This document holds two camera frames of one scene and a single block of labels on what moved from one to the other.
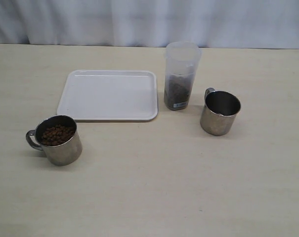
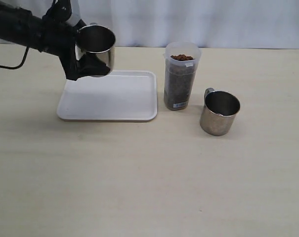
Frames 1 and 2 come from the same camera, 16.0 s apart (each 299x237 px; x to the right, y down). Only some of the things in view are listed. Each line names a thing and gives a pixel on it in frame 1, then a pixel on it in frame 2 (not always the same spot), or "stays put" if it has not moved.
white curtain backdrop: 259,24 stays put
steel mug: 219,113 stays put
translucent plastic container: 182,59 stays put
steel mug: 60,138 to 95,39
